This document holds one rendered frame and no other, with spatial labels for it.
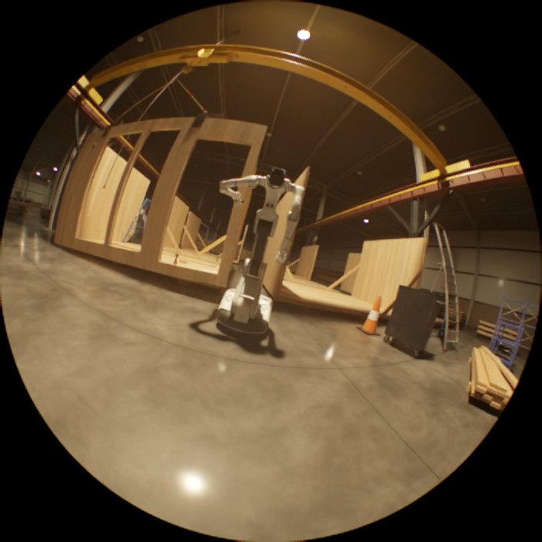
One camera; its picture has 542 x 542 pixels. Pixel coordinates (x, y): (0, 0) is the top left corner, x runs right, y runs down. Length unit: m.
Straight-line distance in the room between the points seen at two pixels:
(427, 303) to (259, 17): 11.43
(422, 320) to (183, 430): 2.80
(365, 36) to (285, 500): 11.03
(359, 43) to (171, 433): 11.11
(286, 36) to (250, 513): 11.37
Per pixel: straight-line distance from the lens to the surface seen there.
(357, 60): 10.64
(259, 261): 1.69
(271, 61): 5.85
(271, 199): 1.62
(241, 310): 1.59
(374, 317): 3.30
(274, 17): 10.50
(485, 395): 2.31
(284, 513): 0.83
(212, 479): 0.82
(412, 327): 2.84
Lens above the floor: 0.79
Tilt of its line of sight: 3 degrees down
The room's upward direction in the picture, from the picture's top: 15 degrees clockwise
